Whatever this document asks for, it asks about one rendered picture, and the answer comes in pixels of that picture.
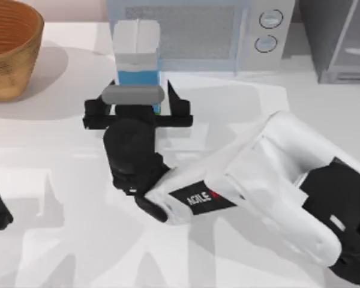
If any blue and white carton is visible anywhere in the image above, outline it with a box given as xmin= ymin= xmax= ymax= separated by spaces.
xmin=112 ymin=19 xmax=163 ymax=116

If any microwave glass door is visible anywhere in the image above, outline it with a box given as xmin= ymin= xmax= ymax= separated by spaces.
xmin=107 ymin=0 xmax=248 ymax=76

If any brown woven basket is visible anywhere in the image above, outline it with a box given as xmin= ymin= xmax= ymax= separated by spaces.
xmin=0 ymin=0 xmax=45 ymax=102

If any pale microwave oven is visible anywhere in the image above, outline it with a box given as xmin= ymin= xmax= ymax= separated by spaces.
xmin=106 ymin=0 xmax=292 ymax=76

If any round microwave knob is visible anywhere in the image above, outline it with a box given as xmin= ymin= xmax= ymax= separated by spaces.
xmin=254 ymin=34 xmax=279 ymax=54
xmin=259 ymin=8 xmax=284 ymax=29

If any grey cabinet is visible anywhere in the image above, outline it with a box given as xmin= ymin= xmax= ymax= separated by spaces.
xmin=298 ymin=0 xmax=360 ymax=85

